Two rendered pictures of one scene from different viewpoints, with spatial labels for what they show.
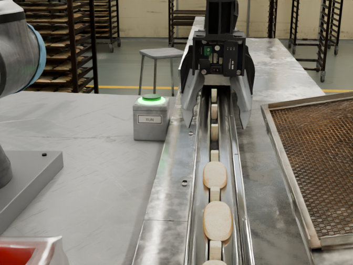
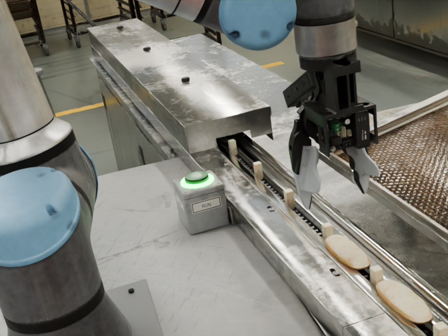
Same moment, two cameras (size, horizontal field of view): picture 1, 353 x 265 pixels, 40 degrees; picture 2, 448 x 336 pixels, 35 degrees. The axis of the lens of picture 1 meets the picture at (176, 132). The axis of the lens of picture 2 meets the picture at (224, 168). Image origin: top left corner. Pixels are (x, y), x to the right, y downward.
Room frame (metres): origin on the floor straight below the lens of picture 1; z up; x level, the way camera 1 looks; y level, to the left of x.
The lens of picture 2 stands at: (-0.07, 0.37, 1.36)
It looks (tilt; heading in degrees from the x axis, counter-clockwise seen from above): 23 degrees down; 341
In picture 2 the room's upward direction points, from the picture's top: 9 degrees counter-clockwise
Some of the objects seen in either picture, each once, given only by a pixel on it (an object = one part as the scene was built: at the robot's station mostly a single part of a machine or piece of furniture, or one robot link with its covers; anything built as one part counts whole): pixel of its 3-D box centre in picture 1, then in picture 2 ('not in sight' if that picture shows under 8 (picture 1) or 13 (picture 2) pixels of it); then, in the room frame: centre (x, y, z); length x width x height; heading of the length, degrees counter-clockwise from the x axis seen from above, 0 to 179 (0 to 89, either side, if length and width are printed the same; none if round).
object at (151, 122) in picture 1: (153, 125); (203, 210); (0.97, 0.05, 0.84); 0.08 x 0.08 x 0.11; 86
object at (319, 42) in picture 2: not in sight; (327, 37); (0.70, -0.06, 1.15); 0.08 x 0.08 x 0.05
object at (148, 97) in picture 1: (151, 99); (197, 180); (0.97, 0.05, 0.90); 0.04 x 0.04 x 0.02
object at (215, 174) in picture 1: (215, 173); (346, 249); (0.69, -0.06, 0.86); 0.10 x 0.04 x 0.01; 176
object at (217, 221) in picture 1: (217, 217); (403, 298); (0.55, -0.05, 0.86); 0.10 x 0.04 x 0.01; 176
